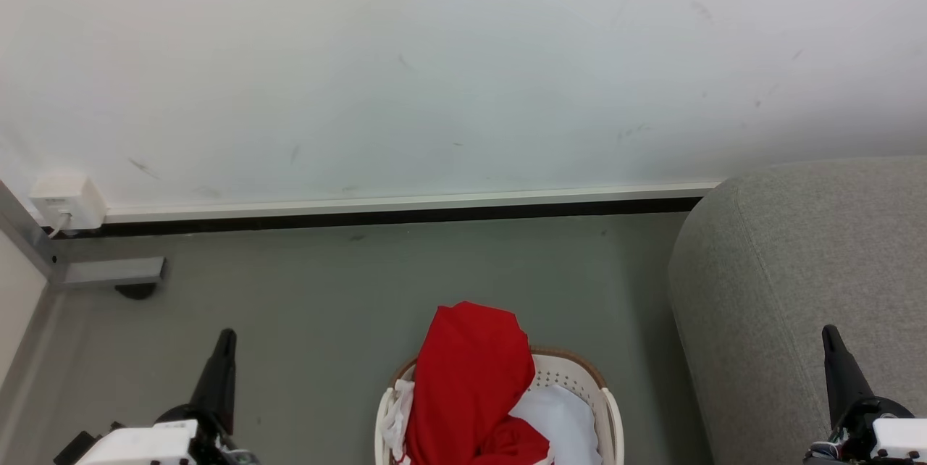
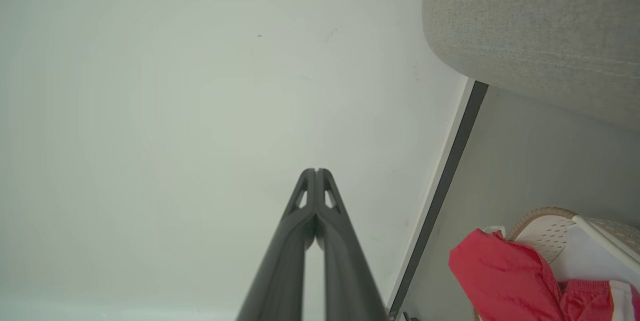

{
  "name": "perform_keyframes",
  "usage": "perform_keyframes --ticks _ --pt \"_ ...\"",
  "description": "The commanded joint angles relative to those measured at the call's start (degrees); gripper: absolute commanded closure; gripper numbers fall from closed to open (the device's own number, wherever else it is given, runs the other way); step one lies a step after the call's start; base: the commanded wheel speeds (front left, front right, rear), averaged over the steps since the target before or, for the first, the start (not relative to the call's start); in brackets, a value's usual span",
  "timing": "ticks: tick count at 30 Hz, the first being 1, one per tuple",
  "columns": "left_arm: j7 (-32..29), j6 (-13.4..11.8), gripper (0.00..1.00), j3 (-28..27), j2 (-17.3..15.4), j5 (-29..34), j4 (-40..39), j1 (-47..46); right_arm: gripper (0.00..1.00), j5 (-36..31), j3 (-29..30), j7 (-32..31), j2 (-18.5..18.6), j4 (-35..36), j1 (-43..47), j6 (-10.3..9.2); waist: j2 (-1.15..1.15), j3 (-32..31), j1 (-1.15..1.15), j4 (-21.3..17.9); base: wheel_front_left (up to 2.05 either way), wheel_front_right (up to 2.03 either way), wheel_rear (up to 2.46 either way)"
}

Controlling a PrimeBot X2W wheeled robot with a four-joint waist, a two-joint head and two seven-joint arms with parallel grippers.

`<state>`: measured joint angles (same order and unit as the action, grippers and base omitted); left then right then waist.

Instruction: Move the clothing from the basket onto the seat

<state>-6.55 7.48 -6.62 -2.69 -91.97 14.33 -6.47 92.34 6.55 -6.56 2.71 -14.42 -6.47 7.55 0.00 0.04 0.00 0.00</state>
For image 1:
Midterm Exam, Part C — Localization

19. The grey metal table leg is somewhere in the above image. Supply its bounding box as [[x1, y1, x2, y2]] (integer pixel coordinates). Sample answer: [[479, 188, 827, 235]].
[[0, 179, 166, 289]]

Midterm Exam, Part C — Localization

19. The white garment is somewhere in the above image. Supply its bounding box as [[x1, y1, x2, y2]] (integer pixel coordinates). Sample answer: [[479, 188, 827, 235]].
[[509, 384, 603, 465]]

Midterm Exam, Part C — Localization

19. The white black wall baseboard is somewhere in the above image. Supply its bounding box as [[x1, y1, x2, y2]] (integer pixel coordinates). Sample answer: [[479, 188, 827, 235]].
[[105, 181, 725, 238]]

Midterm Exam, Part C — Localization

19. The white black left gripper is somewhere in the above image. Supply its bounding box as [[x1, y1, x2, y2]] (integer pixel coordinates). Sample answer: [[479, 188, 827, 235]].
[[54, 329, 259, 465]]

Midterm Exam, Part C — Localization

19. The white wall socket box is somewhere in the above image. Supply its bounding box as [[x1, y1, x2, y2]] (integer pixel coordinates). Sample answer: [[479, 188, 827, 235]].
[[30, 175, 108, 233]]

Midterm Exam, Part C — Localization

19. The red basketball jersey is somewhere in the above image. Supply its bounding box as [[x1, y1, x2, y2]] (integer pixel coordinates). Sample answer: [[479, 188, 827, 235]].
[[404, 301, 555, 465]]

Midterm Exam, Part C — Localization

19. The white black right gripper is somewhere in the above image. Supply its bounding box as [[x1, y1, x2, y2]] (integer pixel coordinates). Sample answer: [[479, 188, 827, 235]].
[[804, 325, 927, 465]]

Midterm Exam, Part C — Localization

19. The cream plastic laundry basket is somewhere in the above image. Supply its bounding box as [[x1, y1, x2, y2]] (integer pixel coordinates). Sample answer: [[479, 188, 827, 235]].
[[374, 345, 625, 465]]

